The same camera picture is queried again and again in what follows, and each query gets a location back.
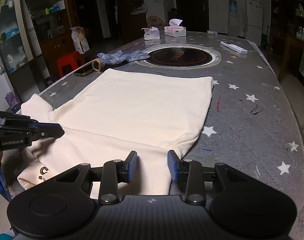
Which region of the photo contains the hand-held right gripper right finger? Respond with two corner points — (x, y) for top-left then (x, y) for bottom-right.
(167, 150), (247, 204)

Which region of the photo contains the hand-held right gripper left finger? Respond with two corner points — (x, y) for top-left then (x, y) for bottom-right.
(56, 151), (138, 204)

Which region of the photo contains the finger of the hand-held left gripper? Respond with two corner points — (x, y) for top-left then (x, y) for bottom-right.
(32, 122), (65, 140)

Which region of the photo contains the cream sweatshirt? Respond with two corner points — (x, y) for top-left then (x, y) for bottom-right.
(17, 69), (215, 197)

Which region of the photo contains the purple patterned waste bin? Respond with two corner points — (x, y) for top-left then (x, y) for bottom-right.
(5, 91), (21, 108)

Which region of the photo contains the black smartphone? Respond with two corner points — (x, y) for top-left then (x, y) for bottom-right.
(74, 64), (95, 77)

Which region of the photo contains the red plastic stool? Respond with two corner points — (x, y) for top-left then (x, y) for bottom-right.
(56, 51), (85, 78)

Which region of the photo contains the grey star-print tablecloth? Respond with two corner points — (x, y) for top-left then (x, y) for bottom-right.
(12, 31), (304, 240)

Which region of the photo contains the white paper sack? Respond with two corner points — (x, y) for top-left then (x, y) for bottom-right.
(69, 26), (90, 54)

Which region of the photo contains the blue knit work glove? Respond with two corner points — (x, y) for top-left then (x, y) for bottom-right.
(91, 50), (150, 72)

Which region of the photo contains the round black induction cooktop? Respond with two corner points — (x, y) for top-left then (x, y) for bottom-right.
(136, 44), (222, 68)

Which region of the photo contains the white pink tissue box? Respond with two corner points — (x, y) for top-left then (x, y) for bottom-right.
(164, 19), (187, 37)
(141, 27), (160, 40)

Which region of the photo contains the white remote control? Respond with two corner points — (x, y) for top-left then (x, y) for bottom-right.
(220, 41), (248, 54)

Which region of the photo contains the patterned play tent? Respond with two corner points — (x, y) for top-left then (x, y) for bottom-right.
(147, 15), (165, 28)

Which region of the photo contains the dark wooden chair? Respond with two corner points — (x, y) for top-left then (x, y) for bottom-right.
(167, 8), (178, 27)

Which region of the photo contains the white water dispenser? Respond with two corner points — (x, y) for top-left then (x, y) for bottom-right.
(227, 12), (240, 37)

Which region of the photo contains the dark wooden door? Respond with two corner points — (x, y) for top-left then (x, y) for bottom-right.
(174, 0), (209, 32)

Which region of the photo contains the wooden side table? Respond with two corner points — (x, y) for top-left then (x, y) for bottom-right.
(267, 34), (304, 83)

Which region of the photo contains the white refrigerator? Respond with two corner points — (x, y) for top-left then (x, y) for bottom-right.
(245, 0), (264, 46)

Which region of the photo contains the dark wooden shelf cabinet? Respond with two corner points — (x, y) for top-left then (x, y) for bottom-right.
(270, 0), (304, 48)

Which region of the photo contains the wooden wall cabinet unit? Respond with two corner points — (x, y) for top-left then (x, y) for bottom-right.
(0, 0), (147, 105)

